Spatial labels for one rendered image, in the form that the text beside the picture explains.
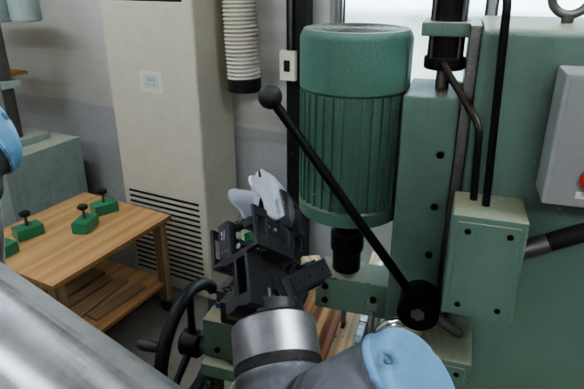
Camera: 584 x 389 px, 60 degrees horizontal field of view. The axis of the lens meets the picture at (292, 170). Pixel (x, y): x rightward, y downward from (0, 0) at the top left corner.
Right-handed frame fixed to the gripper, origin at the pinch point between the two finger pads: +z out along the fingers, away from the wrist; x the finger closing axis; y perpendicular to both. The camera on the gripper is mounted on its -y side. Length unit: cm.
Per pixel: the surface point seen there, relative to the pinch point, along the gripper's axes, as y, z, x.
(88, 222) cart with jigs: -51, 86, 141
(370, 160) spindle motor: -14.9, 5.6, -8.9
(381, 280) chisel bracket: -34.5, -3.5, 4.6
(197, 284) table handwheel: -26, 10, 43
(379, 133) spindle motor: -13.7, 8.2, -12.1
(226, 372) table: -28.1, -10.1, 38.7
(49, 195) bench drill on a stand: -57, 136, 198
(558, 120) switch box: -13.2, -5.1, -33.4
